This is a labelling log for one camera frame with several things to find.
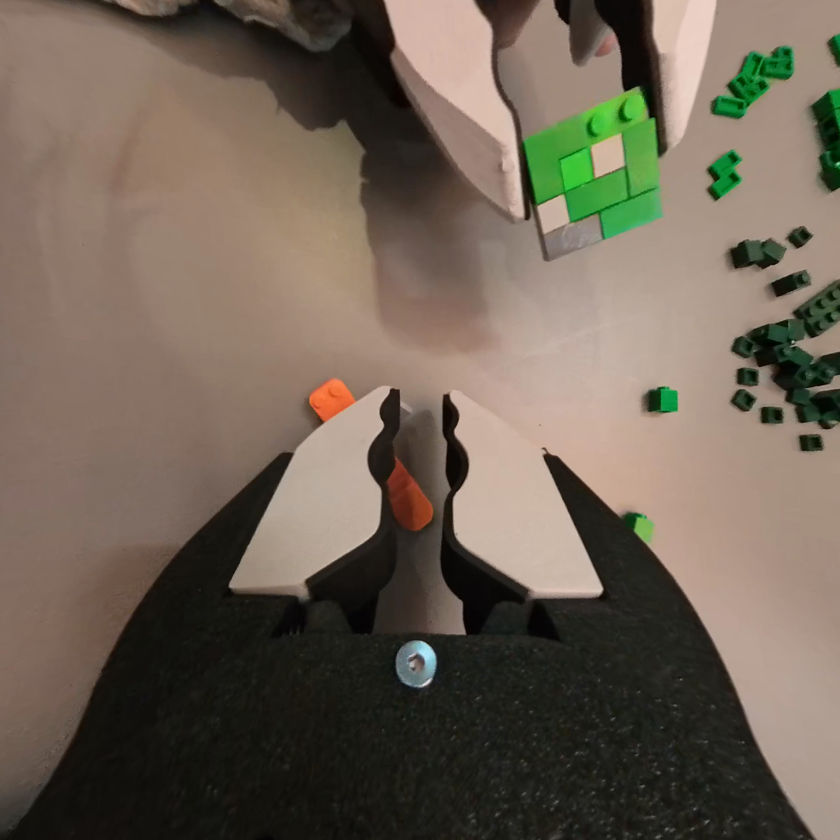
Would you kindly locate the pile of green lego pieces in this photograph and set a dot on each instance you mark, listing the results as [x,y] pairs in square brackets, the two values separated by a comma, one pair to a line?
[754,79]

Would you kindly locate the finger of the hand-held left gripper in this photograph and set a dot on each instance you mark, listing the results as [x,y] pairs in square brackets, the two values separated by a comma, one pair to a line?
[686,59]
[453,85]

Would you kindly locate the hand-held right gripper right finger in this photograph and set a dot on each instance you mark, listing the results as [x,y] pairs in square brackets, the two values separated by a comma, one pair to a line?
[518,518]

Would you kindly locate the orange brick separator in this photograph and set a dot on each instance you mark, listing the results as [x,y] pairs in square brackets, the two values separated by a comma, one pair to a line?
[408,505]

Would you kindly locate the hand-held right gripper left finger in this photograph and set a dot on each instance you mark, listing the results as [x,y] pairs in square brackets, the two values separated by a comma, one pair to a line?
[321,512]

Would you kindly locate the green lego assembly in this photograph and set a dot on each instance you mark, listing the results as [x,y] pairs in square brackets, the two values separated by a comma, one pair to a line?
[590,190]

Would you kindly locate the small green lego brick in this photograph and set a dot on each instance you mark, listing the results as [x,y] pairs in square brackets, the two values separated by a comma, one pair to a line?
[640,526]
[663,400]

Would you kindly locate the heap of dark green lego pieces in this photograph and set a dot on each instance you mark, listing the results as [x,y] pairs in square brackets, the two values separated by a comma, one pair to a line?
[787,367]

